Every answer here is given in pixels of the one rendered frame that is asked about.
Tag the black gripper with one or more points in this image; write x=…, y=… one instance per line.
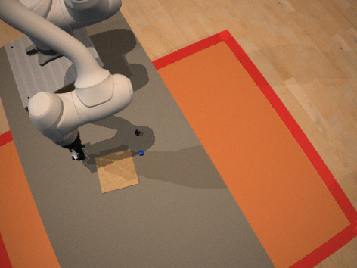
x=78, y=150

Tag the orange flat mat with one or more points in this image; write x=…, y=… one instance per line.
x=116, y=171

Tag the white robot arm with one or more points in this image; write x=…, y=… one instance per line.
x=98, y=94

